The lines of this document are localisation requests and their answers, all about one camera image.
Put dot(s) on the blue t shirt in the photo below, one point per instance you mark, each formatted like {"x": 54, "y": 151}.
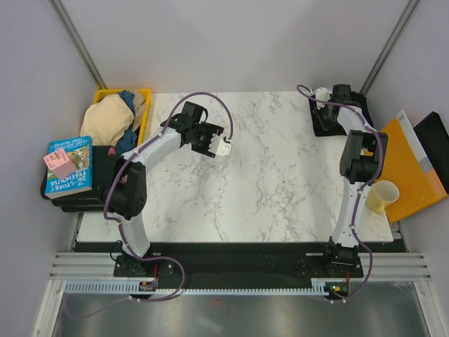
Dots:
{"x": 127, "y": 137}

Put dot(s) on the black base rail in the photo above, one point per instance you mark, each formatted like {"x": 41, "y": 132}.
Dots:
{"x": 237, "y": 264}

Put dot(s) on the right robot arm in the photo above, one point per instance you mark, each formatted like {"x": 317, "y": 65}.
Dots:
{"x": 344, "y": 112}

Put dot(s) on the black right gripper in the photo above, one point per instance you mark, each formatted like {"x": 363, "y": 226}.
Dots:
{"x": 326, "y": 126}

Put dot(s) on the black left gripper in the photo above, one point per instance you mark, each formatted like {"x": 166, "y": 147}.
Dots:
{"x": 211, "y": 129}

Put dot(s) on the blue paperback book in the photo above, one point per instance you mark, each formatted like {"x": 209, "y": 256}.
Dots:
{"x": 80, "y": 150}

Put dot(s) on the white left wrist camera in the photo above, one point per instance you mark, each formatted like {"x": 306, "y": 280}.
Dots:
{"x": 220, "y": 146}

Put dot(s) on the yellow mug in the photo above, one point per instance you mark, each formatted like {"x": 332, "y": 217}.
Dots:
{"x": 382, "y": 194}

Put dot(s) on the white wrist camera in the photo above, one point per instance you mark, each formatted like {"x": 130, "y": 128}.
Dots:
{"x": 220, "y": 146}
{"x": 322, "y": 94}

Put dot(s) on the yellow plastic bin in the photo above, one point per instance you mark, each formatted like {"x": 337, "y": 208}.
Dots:
{"x": 122, "y": 105}

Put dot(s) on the black t shirt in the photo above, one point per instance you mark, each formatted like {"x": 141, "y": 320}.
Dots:
{"x": 357, "y": 99}

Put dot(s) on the orange folder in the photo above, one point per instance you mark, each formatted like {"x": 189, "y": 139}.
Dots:
{"x": 407, "y": 166}

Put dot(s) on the pink cube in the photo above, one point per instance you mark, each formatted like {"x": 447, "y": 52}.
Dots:
{"x": 59, "y": 164}

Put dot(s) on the white slotted cable duct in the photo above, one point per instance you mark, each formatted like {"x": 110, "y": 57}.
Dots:
{"x": 149, "y": 286}

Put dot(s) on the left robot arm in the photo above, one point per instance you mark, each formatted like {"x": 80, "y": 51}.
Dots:
{"x": 124, "y": 186}

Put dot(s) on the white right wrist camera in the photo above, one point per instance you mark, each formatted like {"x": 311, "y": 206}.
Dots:
{"x": 322, "y": 94}

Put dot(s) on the black box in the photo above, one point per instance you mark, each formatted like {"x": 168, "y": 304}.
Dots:
{"x": 433, "y": 137}

